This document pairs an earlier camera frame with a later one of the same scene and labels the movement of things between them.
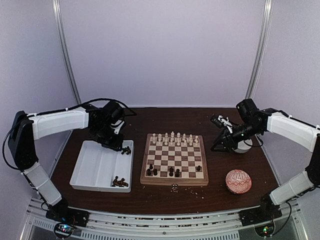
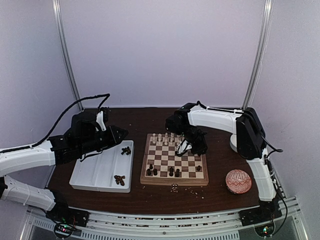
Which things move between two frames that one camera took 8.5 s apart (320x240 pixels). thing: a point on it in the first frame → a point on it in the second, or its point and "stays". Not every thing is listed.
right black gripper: (227, 141) → (203, 146)
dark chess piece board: (177, 173) stays
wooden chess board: (175, 159) stays
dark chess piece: (171, 174) stays
